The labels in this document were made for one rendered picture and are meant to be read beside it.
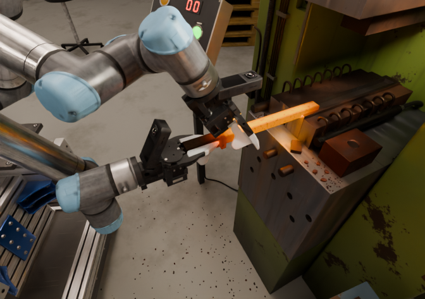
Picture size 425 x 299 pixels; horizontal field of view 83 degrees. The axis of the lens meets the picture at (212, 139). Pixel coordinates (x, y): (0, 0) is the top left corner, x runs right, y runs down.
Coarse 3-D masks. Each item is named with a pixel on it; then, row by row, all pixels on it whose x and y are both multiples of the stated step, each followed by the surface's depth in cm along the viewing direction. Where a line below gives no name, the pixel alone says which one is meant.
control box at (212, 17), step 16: (160, 0) 97; (176, 0) 93; (192, 0) 89; (208, 0) 85; (224, 0) 83; (192, 16) 90; (208, 16) 86; (224, 16) 87; (208, 32) 87; (224, 32) 91; (208, 48) 88
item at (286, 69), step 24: (264, 0) 88; (264, 24) 92; (288, 24) 81; (312, 24) 76; (336, 24) 80; (288, 48) 85; (312, 48) 82; (336, 48) 88; (360, 48) 94; (264, 72) 101; (288, 72) 88; (312, 72) 90; (336, 72) 97; (240, 168) 157
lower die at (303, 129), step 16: (336, 80) 86; (352, 80) 84; (368, 80) 84; (272, 96) 79; (288, 96) 79; (304, 96) 77; (320, 96) 77; (368, 96) 77; (400, 96) 77; (272, 112) 81; (320, 112) 70; (336, 112) 71; (368, 112) 73; (288, 128) 76; (304, 128) 69; (320, 128) 66; (304, 144) 71
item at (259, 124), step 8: (304, 104) 71; (312, 104) 71; (280, 112) 68; (288, 112) 68; (296, 112) 68; (304, 112) 69; (256, 120) 65; (264, 120) 65; (272, 120) 65; (280, 120) 66; (288, 120) 68; (240, 128) 62; (256, 128) 63; (264, 128) 65; (200, 136) 60; (208, 136) 60; (224, 136) 59; (232, 136) 61; (184, 144) 57; (192, 144) 57; (200, 144) 57; (224, 144) 60
